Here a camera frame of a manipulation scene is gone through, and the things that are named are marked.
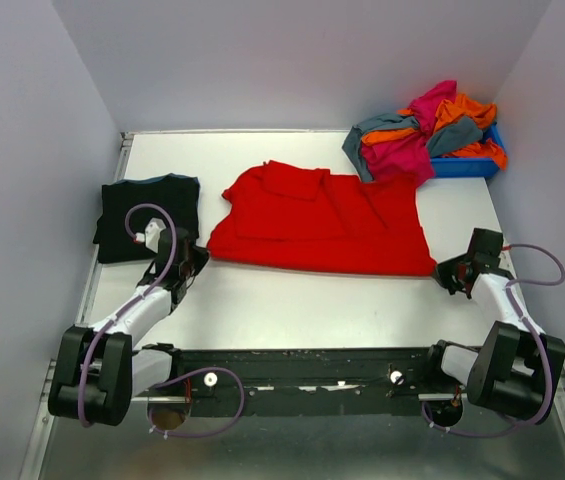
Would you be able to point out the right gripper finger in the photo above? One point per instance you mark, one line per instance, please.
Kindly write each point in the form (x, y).
(445, 281)
(453, 266)

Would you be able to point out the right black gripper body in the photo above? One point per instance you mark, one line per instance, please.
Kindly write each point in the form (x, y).
(461, 285)

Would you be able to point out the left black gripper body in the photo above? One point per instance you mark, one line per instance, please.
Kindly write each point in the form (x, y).
(187, 270)

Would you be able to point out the black t-shirt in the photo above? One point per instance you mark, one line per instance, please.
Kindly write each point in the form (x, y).
(118, 224)

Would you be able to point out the blue t-shirt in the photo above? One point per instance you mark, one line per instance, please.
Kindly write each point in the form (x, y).
(161, 179)

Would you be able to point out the red t-shirt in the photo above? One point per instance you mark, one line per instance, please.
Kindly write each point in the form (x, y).
(287, 217)

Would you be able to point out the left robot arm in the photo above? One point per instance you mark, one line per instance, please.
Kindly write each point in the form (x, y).
(98, 369)

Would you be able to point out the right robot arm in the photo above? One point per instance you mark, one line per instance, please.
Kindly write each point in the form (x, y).
(517, 369)

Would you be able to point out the blue plastic bin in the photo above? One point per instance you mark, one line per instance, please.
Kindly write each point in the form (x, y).
(483, 159)

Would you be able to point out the magenta t-shirt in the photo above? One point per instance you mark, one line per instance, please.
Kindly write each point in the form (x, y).
(395, 143)

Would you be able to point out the grey-blue t-shirt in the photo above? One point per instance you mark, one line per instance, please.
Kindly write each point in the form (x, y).
(447, 140)

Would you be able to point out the orange t-shirt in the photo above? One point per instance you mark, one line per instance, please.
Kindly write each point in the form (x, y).
(448, 112)

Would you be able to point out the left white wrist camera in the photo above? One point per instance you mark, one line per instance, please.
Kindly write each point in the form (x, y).
(150, 237)

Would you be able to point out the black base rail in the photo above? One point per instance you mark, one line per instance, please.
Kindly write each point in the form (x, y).
(305, 382)

